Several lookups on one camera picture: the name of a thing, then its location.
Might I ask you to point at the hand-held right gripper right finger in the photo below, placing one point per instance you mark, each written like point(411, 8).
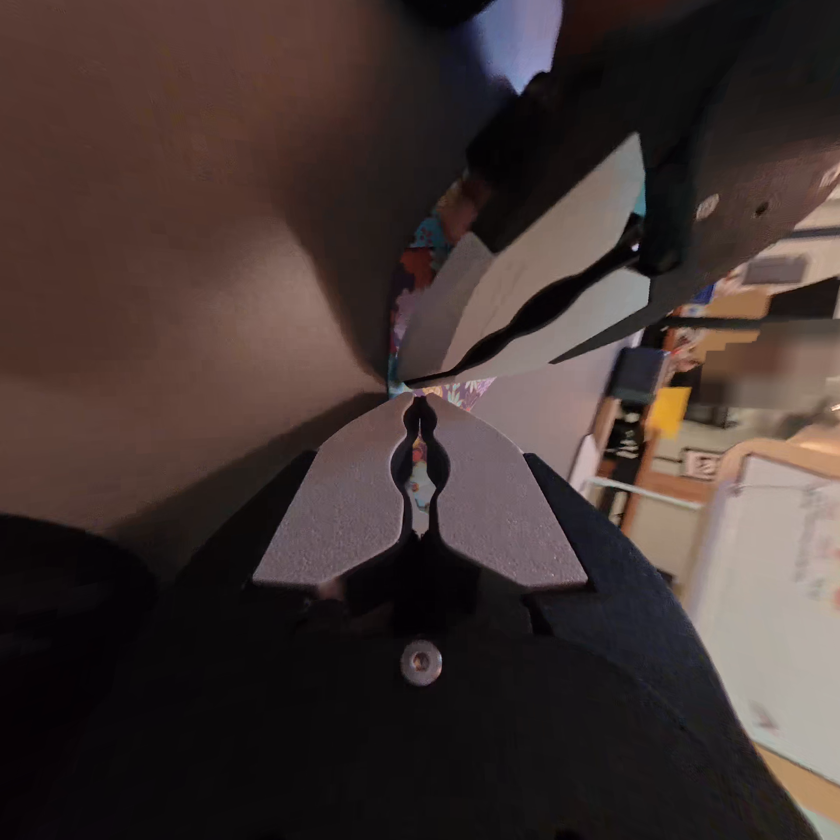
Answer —
point(505, 518)

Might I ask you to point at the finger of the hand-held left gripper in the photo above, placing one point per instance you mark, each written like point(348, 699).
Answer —
point(577, 315)
point(564, 229)

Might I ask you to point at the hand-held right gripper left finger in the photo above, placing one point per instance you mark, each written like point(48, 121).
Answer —
point(348, 512)

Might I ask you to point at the floral patterned origami paper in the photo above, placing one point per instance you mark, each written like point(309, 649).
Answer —
point(412, 269)

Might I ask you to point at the dark blue box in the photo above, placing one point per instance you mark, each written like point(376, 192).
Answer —
point(636, 374)

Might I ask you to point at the yellow paper sheet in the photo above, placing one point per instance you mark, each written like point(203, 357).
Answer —
point(670, 412)

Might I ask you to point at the black and white tag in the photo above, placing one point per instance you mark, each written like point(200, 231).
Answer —
point(700, 463)

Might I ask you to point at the whiteboard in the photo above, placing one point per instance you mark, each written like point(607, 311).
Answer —
point(768, 590)

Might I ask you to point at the wooden shelf frame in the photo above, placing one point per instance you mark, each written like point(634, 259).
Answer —
point(640, 485)

